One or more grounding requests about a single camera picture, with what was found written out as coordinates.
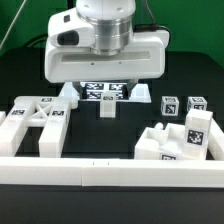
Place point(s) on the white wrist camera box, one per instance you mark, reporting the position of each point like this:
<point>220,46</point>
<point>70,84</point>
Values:
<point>68,29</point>

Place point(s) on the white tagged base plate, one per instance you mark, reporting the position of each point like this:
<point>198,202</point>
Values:
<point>92,92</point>

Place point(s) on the white U-shaped fence frame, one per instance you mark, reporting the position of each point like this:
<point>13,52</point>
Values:
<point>55,170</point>

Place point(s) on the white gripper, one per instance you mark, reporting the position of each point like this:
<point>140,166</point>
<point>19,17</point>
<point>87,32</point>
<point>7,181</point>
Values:
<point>143,57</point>

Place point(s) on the white chair seat panel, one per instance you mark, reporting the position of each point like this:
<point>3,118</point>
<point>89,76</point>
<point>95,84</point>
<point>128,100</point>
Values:
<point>160,143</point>

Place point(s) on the white chair back frame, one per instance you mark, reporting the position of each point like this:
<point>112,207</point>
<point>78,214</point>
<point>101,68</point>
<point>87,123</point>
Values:
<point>52,114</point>

